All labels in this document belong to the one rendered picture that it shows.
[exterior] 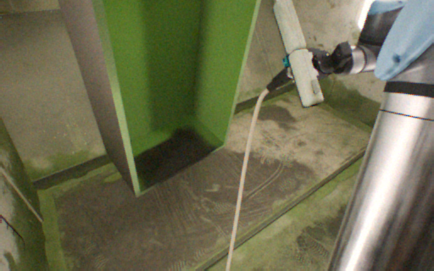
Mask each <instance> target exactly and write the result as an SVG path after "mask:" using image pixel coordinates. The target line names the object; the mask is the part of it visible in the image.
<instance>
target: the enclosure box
mask: <svg viewBox="0 0 434 271"><path fill-rule="evenodd" d="M260 2H261V0H58V5H59V7H60V8H61V11H62V15H63V17H64V23H65V25H66V28H67V30H68V34H69V36H70V40H71V44H72V46H73V48H74V53H75V56H76V59H77V63H78V65H79V67H80V72H81V75H82V77H83V81H84V85H85V87H86V92H87V95H88V96H89V101H90V103H91V105H92V111H93V113H94V116H95V118H96V122H97V126H98V128H99V132H100V135H101V137H102V139H103V144H104V147H105V150H106V153H107V154H108V155H109V157H110V159H111V160H112V162H114V165H115V166H116V168H117V169H118V170H119V172H120V175H121V176H122V177H123V178H124V180H125V182H126V184H128V186H129V188H131V191H132V192H133V194H134V195H135V196H136V198H138V197H139V196H142V194H144V193H146V192H148V191H150V190H151V189H153V188H154V187H156V186H157V185H161V184H162V183H163V182H165V181H166V180H168V179H170V178H172V177H174V176H175V175H176V174H179V173H180V172H182V171H183V170H186V169H187V168H189V167H191V166H192V165H194V164H195V163H198V162H199V161H201V160H203V159H205V158H206V157H207V156H209V155H211V154H213V153H214V152H216V151H219V150H220V149H221V148H222V147H226V142H227V139H228V135H229V133H230V129H231V121H232V119H233V116H234V109H235V106H236V101H237V98H238V92H239V89H240V86H241V83H242V76H243V72H244V70H245V67H246V65H245V63H246V61H247V58H248V53H249V47H250V44H251V41H252V38H253V30H254V27H255V25H256V19H257V16H258V12H259V5H260Z"/></svg>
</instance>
